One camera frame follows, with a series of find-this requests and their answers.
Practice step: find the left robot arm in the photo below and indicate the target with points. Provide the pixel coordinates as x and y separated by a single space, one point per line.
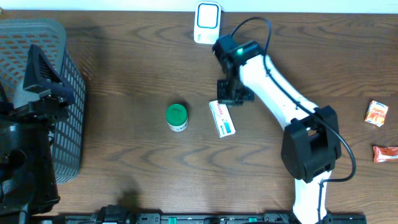
28 184

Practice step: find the orange snack bar wrapper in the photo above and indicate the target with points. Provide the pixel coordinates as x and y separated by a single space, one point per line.
385 154

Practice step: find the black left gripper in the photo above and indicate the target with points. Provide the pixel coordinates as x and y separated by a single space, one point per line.
50 94

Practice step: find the white medicine box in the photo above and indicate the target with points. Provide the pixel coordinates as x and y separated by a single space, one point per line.
222 118

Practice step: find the white barcode scanner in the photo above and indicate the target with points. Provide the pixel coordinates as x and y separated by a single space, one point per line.
207 22

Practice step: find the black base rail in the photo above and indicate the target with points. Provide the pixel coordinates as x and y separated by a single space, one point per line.
121 215

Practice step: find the dark grey plastic basket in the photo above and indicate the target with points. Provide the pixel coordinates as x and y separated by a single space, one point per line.
17 35

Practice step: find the orange tissue pack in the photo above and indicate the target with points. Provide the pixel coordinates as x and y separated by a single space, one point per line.
376 113

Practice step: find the green lid jar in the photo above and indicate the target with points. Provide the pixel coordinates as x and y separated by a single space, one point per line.
177 117

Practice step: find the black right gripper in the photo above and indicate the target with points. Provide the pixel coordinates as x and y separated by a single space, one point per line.
223 98

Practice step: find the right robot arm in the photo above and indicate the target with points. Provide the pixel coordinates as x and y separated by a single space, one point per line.
310 145

